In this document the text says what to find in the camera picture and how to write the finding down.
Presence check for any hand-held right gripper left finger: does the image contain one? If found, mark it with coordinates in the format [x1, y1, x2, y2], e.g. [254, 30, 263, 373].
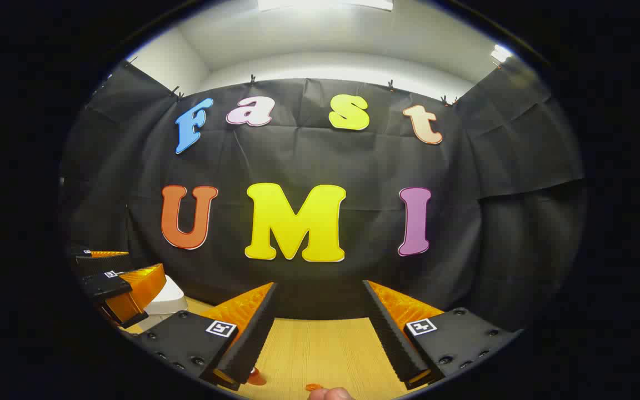
[131, 282, 279, 392]

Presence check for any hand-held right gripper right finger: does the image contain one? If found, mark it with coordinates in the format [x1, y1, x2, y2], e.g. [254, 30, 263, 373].
[362, 279, 523, 390]

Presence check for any white desktop garbage bin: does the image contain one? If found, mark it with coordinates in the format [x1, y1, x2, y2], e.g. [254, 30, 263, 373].
[141, 274, 189, 329]

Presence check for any wooden desktop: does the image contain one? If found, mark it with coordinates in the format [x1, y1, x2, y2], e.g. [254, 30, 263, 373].
[122, 296, 409, 400]

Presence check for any black backdrop cloth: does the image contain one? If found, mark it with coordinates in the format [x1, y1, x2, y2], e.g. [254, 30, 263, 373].
[59, 56, 586, 334]

